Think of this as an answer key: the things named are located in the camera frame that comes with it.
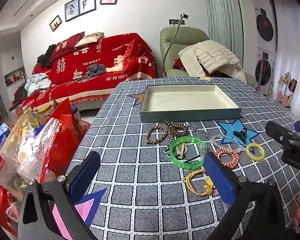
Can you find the gold hair clip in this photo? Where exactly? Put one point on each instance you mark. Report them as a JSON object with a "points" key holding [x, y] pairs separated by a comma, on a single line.
{"points": [[181, 151]]}

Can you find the small framed photo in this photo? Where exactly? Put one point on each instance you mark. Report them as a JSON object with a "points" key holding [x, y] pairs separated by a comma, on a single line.
{"points": [[55, 23]]}

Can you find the green armchair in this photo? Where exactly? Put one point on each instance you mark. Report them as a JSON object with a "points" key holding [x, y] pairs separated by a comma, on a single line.
{"points": [[180, 36]]}

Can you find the pale green patterned cloth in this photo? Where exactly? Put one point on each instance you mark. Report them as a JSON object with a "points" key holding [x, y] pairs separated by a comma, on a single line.
{"points": [[37, 83]]}

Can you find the grey checked tablecloth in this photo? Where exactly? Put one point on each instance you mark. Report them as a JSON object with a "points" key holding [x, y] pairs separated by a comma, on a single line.
{"points": [[140, 175]]}

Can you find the gooseneck phone holder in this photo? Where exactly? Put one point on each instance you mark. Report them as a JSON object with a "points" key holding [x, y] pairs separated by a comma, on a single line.
{"points": [[176, 33]]}

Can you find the black hair claw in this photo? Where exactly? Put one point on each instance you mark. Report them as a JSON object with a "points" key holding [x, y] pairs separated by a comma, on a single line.
{"points": [[240, 135]]}

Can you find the large framed photo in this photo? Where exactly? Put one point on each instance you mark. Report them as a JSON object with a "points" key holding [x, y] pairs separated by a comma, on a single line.
{"points": [[87, 3], [72, 10]]}

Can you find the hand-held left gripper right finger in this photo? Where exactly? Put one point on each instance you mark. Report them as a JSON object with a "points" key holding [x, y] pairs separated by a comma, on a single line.
{"points": [[220, 177]]}

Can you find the white sheer curtain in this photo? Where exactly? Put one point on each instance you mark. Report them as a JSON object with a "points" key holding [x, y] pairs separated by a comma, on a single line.
{"points": [[292, 42]]}

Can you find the black clothing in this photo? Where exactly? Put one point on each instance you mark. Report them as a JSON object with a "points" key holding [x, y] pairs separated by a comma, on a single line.
{"points": [[46, 56]]}

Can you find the wall outlet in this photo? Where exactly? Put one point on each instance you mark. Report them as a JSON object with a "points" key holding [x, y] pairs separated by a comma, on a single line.
{"points": [[172, 22]]}

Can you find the red satin pillow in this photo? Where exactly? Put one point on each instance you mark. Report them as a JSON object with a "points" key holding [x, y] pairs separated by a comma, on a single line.
{"points": [[130, 55]]}

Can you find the grey scarf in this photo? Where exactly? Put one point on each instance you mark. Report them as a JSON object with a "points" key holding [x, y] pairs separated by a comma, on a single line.
{"points": [[95, 70]]}

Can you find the red printed sofa cover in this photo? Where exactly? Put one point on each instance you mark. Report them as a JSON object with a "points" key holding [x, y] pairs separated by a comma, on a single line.
{"points": [[110, 52]]}

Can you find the portrait print pillow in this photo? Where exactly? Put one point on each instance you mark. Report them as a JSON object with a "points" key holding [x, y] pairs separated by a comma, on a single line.
{"points": [[90, 38]]}

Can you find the shallow teal cardboard tray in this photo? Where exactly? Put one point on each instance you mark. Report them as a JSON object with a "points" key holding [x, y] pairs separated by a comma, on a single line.
{"points": [[187, 100]]}

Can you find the stacked washer and dryer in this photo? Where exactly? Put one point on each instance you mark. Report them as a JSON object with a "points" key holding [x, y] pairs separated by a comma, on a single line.
{"points": [[265, 30]]}

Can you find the green curtain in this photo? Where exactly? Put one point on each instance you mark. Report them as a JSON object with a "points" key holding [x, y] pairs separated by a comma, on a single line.
{"points": [[222, 12]]}

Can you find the blue package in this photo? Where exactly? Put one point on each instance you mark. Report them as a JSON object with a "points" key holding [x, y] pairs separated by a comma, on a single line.
{"points": [[0, 132]]}

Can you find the beige down jacket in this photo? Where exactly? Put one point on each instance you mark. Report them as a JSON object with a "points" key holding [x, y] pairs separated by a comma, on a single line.
{"points": [[215, 55]]}

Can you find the red gift bag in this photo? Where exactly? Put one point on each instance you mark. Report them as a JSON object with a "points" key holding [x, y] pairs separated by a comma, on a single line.
{"points": [[65, 130]]}

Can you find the silver hair clip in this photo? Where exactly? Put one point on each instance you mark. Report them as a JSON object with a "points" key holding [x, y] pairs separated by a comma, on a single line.
{"points": [[170, 136]]}

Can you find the unframed wall picture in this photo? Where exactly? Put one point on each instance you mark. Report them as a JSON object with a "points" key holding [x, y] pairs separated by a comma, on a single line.
{"points": [[13, 77]]}

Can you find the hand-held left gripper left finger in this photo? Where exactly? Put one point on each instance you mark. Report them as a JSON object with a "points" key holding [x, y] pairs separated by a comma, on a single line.
{"points": [[86, 175]]}

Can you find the green translucent bangle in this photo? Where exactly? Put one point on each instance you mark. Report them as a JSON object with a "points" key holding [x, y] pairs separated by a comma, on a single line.
{"points": [[175, 152]]}

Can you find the red embroidered pillow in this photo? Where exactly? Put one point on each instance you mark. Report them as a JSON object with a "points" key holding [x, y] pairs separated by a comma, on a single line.
{"points": [[65, 46]]}

